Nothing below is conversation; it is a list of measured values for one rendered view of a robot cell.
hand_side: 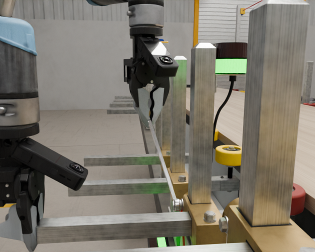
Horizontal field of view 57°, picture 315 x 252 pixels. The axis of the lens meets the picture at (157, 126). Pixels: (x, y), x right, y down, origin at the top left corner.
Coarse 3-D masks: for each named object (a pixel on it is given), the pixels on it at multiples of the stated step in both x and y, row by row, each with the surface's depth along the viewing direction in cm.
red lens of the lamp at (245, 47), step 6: (216, 48) 48; (222, 48) 47; (228, 48) 47; (234, 48) 46; (240, 48) 47; (246, 48) 47; (216, 54) 48; (222, 54) 47; (228, 54) 47; (234, 54) 47; (240, 54) 47; (246, 54) 48
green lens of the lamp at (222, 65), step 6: (216, 60) 48; (222, 60) 47; (228, 60) 47; (234, 60) 47; (240, 60) 47; (216, 66) 48; (222, 66) 48; (228, 66) 47; (234, 66) 47; (240, 66) 47; (216, 72) 49; (222, 72) 48; (228, 72) 47; (234, 72) 47; (240, 72) 47
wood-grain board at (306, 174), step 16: (224, 96) 226; (240, 96) 226; (224, 112) 142; (240, 112) 142; (304, 112) 142; (224, 128) 104; (240, 128) 104; (304, 128) 104; (240, 144) 82; (304, 144) 82; (304, 160) 67; (304, 176) 57
